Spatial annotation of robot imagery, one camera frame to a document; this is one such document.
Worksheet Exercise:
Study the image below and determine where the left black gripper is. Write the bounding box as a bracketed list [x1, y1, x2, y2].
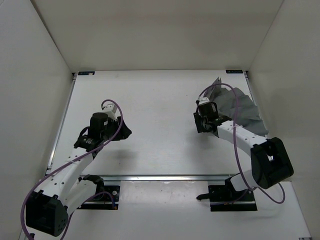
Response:
[102, 114, 133, 140]

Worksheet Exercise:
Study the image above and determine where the grey pleated skirt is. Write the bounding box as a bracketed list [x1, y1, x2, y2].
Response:
[197, 77, 269, 137]

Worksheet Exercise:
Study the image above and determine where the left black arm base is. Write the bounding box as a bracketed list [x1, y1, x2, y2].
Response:
[78, 174, 121, 211]

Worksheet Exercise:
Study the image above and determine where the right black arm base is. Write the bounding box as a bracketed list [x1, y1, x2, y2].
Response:
[196, 179, 258, 212]

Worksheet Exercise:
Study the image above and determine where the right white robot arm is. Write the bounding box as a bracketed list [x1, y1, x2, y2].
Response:
[193, 97, 294, 200]

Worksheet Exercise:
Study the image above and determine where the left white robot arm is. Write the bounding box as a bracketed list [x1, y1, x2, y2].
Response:
[20, 99, 132, 240]

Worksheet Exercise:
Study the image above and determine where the right blue corner label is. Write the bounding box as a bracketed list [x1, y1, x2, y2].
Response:
[225, 69, 243, 74]

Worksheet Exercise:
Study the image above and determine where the blue corner label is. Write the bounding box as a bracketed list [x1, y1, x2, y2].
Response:
[77, 71, 95, 76]
[225, 69, 243, 74]

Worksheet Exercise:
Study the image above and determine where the left blue corner label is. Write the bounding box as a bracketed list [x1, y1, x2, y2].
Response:
[77, 71, 95, 76]

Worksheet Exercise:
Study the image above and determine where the aluminium front table rail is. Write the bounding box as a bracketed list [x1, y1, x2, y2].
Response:
[99, 174, 233, 182]

